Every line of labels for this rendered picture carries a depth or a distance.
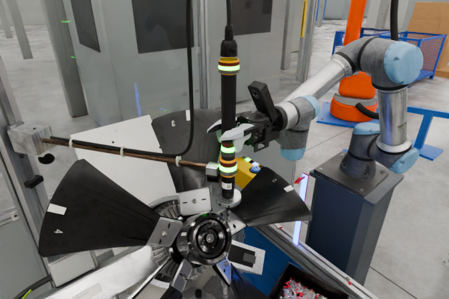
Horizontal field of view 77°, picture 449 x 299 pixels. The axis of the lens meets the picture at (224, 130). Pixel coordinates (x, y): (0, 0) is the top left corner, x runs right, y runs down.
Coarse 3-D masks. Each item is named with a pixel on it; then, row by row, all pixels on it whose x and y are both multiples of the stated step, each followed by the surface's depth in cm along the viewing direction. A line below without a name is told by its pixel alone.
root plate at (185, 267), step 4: (184, 260) 67; (180, 264) 66; (184, 264) 67; (188, 264) 69; (180, 268) 65; (184, 268) 68; (188, 268) 70; (176, 272) 65; (180, 272) 66; (184, 272) 69; (188, 272) 71; (176, 276) 64; (180, 276) 67; (188, 276) 72; (176, 280) 65; (180, 280) 67; (184, 280) 70; (172, 284) 64; (176, 284) 66; (180, 284) 68; (184, 284) 71; (176, 288) 66; (180, 288) 69
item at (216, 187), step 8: (208, 168) 71; (216, 168) 71; (208, 176) 71; (216, 176) 71; (216, 184) 72; (216, 192) 73; (216, 200) 73; (224, 200) 73; (232, 200) 73; (240, 200) 74
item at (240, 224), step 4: (220, 212) 82; (224, 212) 82; (224, 216) 80; (232, 216) 80; (236, 216) 80; (232, 220) 79; (236, 220) 79; (240, 220) 79; (232, 224) 77; (236, 224) 77; (240, 224) 77; (244, 224) 77; (232, 228) 76; (236, 228) 76; (240, 228) 76; (232, 232) 75; (236, 232) 75
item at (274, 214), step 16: (256, 176) 94; (272, 176) 94; (240, 192) 88; (256, 192) 88; (272, 192) 88; (288, 192) 90; (240, 208) 82; (256, 208) 82; (272, 208) 83; (288, 208) 85; (304, 208) 87; (256, 224) 78
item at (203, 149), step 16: (176, 112) 83; (208, 112) 82; (160, 128) 82; (176, 128) 81; (208, 128) 80; (160, 144) 81; (176, 144) 80; (192, 144) 79; (208, 144) 79; (192, 160) 78; (208, 160) 77; (176, 176) 79; (192, 176) 77; (176, 192) 78
